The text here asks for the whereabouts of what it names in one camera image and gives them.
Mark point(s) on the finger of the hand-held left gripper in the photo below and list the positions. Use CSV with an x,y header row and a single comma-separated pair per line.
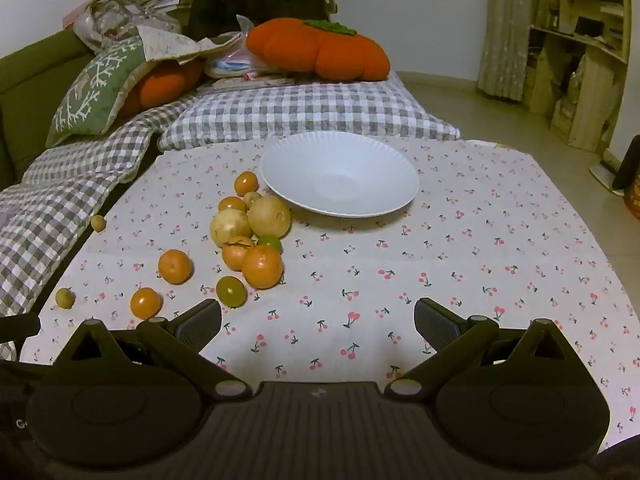
x,y
20,327

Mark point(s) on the grey checked quilt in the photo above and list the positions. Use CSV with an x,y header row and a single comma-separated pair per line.
x,y
65,200

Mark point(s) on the orange tangerine with stem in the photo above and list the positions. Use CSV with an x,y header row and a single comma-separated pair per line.
x,y
235,252

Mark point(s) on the orange persimmon plush cushion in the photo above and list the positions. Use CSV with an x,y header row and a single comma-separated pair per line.
x,y
165,85
317,52

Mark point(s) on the green-orange tangerine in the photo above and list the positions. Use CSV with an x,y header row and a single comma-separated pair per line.
x,y
272,243

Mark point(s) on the round yellow pear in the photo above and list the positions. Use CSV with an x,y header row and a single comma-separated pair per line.
x,y
229,227
269,216

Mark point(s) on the green sofa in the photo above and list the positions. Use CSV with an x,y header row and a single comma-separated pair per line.
x,y
30,70

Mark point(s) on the patterned curtain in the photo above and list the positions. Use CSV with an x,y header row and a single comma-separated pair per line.
x,y
505,25

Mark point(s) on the black round object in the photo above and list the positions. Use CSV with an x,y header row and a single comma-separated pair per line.
x,y
629,160

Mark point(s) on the wooden shelf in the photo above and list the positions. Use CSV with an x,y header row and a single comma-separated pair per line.
x,y
585,60

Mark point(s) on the white ribbed plate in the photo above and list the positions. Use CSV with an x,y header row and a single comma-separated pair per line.
x,y
340,175

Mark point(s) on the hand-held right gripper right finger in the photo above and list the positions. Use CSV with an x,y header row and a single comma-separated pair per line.
x,y
434,325

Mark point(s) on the grey checked cushion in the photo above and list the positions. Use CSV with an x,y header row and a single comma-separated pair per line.
x,y
300,110

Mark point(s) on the cherry print tablecloth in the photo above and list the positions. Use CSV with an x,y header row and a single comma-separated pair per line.
x,y
450,260

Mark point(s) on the crumpled clear plastic bag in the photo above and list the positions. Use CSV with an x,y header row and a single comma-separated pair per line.
x,y
105,20

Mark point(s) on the large orange tangerine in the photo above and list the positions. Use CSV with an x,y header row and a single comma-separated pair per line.
x,y
262,266

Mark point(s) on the green tangerine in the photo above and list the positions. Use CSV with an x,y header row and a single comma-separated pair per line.
x,y
230,291

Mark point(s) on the beige floral cloth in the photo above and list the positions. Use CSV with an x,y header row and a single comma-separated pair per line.
x,y
167,42

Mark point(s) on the small yellow longan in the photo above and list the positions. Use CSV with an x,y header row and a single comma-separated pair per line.
x,y
65,298
251,199
98,222

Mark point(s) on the plastic bag with packets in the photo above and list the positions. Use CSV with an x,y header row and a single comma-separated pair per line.
x,y
232,62

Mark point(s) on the orange patterned object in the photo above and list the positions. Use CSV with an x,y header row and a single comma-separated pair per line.
x,y
633,205

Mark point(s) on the white fan base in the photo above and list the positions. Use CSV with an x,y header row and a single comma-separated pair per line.
x,y
604,176

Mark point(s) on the green cushion white branch pattern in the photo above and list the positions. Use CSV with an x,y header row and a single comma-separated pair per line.
x,y
95,90

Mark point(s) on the flat magazine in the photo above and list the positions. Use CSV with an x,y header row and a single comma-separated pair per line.
x,y
250,84

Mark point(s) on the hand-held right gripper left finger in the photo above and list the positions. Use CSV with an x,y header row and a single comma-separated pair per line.
x,y
200,322

